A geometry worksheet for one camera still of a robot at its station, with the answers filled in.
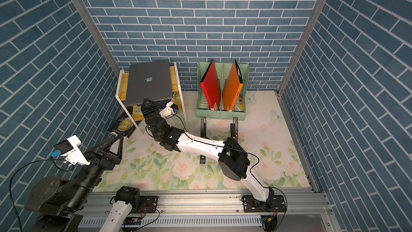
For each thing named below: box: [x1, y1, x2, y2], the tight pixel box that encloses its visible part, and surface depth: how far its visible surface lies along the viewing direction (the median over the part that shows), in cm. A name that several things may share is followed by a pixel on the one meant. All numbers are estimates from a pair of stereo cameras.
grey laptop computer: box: [124, 60, 173, 106], surface depth 80 cm
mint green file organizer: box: [195, 61, 249, 121], surface depth 107 cm
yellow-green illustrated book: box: [132, 105, 146, 122], surface depth 89 cm
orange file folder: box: [222, 59, 244, 112], surface depth 93 cm
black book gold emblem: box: [108, 105, 141, 138], surface depth 101 cm
